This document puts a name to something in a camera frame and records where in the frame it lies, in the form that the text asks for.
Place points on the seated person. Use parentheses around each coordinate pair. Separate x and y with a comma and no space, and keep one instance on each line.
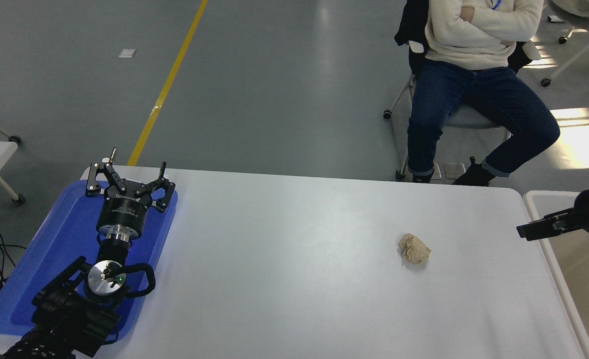
(474,45)

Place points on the pale wheeled chair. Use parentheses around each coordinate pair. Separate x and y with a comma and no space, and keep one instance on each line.
(581,10)

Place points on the blue plastic tray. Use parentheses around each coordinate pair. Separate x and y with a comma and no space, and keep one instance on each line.
(50,259)

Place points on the grey wheeled chair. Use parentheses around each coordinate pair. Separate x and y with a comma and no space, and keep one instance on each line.
(461,118)

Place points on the person's hand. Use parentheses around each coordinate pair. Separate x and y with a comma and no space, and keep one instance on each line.
(468,14)

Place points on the crumpled tan paper ball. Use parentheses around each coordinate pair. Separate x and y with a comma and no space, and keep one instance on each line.
(414,252)

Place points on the black jacket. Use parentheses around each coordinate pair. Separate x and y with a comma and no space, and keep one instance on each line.
(411,20)

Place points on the grey floor plate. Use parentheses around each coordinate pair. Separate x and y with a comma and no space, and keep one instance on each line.
(454,171)

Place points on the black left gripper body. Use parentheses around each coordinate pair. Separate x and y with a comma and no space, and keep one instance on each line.
(122,212)

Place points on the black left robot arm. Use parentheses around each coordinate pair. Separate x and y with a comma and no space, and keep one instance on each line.
(65,319)

